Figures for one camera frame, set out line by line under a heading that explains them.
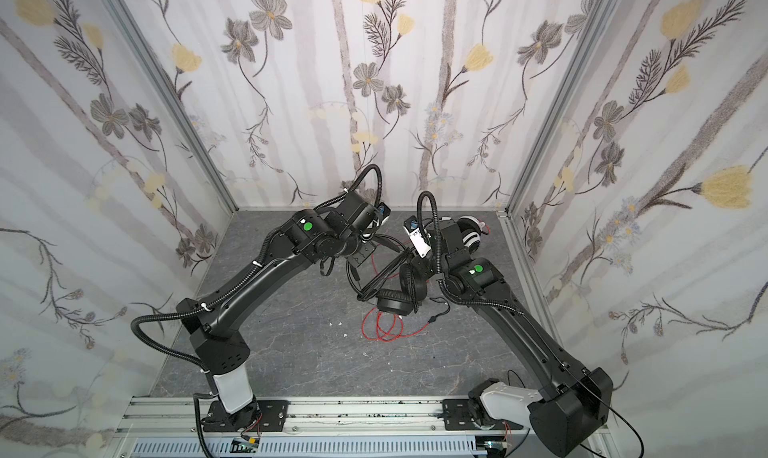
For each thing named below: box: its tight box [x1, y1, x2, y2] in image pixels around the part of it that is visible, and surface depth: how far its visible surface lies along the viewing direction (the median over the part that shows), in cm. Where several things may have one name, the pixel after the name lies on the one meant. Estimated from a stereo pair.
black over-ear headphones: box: [346, 235, 427, 317], surface depth 71 cm
